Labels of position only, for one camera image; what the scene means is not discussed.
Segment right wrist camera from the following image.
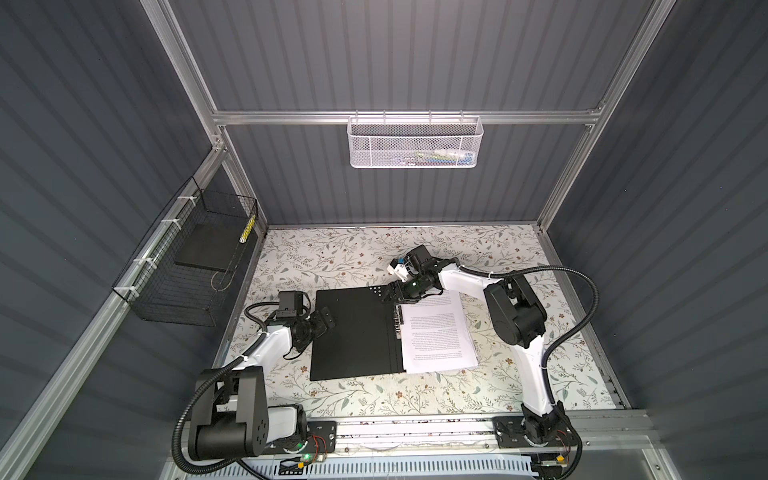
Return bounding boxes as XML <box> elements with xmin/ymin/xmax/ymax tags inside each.
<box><xmin>387</xmin><ymin>255</ymin><xmax>418</xmax><ymax>281</ymax></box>

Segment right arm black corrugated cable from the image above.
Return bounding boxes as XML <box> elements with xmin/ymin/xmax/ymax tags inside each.
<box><xmin>455</xmin><ymin>263</ymin><xmax>601</xmax><ymax>480</ymax></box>

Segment black pad in basket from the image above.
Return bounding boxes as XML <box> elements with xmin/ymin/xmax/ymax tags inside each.
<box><xmin>174</xmin><ymin>224</ymin><xmax>244</xmax><ymax>273</ymax></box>

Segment printed paper sheet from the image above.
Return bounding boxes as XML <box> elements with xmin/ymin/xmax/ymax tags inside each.
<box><xmin>400</xmin><ymin>291</ymin><xmax>478</xmax><ymax>374</ymax></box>

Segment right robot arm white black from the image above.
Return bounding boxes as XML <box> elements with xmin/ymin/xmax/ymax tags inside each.
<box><xmin>387</xmin><ymin>245</ymin><xmax>565</xmax><ymax>446</ymax></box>

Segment aluminium frame of enclosure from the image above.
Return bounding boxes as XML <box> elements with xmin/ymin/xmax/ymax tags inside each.
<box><xmin>1</xmin><ymin>1</ymin><xmax>672</xmax><ymax>479</ymax></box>

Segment black wire basket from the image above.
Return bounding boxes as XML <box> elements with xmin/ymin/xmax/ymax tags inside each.
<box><xmin>113</xmin><ymin>179</ymin><xmax>259</xmax><ymax>328</ymax></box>

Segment yellow marker in basket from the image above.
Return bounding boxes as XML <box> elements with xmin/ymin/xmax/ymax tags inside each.
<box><xmin>239</xmin><ymin>215</ymin><xmax>256</xmax><ymax>244</ymax></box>

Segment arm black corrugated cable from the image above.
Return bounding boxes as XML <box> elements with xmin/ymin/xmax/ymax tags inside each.
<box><xmin>170</xmin><ymin>299</ymin><xmax>283</xmax><ymax>480</ymax></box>
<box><xmin>455</xmin><ymin>263</ymin><xmax>601</xmax><ymax>480</ymax></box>

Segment pens in white basket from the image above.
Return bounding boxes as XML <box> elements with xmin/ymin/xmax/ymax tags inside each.
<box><xmin>399</xmin><ymin>149</ymin><xmax>476</xmax><ymax>168</ymax></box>

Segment blue folder with black inside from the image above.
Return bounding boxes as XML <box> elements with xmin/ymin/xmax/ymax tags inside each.
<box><xmin>310</xmin><ymin>285</ymin><xmax>405</xmax><ymax>382</ymax></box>

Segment white wire mesh basket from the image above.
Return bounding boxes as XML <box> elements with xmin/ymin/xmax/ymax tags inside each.
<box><xmin>346</xmin><ymin>115</ymin><xmax>484</xmax><ymax>169</ymax></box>

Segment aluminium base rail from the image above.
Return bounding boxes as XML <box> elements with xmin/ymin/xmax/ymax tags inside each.
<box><xmin>251</xmin><ymin>413</ymin><xmax>601</xmax><ymax>457</ymax></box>

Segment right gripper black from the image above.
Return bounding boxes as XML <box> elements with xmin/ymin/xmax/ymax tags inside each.
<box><xmin>379</xmin><ymin>275</ymin><xmax>427</xmax><ymax>305</ymax></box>

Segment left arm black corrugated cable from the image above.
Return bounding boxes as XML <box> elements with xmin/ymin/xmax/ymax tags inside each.
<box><xmin>170</xmin><ymin>299</ymin><xmax>283</xmax><ymax>480</ymax></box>

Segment metal folder clip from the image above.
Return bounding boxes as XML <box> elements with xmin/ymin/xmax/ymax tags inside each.
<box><xmin>393</xmin><ymin>304</ymin><xmax>404</xmax><ymax>340</ymax></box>

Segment white ventilated cable duct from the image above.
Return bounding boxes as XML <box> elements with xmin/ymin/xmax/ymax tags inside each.
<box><xmin>202</xmin><ymin>454</ymin><xmax>539</xmax><ymax>479</ymax></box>

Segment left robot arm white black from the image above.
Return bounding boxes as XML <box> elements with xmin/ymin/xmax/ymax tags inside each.
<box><xmin>171</xmin><ymin>291</ymin><xmax>335</xmax><ymax>471</ymax></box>

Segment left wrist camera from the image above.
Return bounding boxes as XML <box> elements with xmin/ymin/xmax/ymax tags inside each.
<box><xmin>275</xmin><ymin>290</ymin><xmax>307</xmax><ymax>319</ymax></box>

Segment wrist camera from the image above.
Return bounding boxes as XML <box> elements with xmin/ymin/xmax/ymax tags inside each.
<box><xmin>387</xmin><ymin>255</ymin><xmax>418</xmax><ymax>281</ymax></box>
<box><xmin>275</xmin><ymin>290</ymin><xmax>307</xmax><ymax>319</ymax></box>

